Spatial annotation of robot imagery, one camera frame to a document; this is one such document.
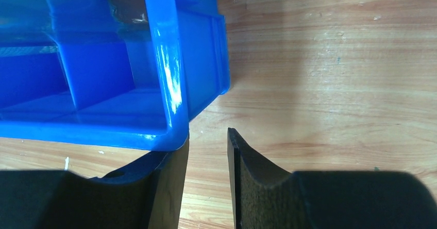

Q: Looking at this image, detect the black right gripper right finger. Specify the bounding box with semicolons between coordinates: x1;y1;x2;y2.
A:
227;128;436;228

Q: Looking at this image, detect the blue plastic divided bin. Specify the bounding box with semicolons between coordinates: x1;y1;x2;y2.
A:
1;0;230;151

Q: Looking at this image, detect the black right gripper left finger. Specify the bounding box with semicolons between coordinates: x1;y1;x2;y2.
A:
1;141;189;228

